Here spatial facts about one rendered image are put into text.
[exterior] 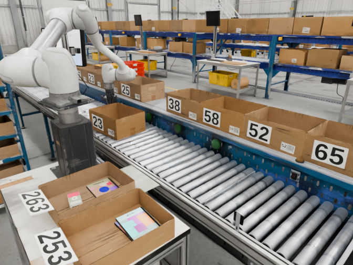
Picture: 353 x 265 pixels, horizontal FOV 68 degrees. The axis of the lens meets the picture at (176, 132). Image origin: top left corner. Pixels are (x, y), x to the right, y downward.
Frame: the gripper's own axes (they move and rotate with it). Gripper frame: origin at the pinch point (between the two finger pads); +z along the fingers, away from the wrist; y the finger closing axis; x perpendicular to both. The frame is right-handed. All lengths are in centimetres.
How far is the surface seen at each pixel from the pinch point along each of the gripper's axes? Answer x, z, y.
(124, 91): -23.0, -9.1, -28.7
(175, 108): 56, -9, -29
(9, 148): -31, 24, 81
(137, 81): -32, -14, -51
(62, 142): 75, -14, 69
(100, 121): 21.0, -0.3, 21.8
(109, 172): 86, 7, 49
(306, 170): 167, -1, -23
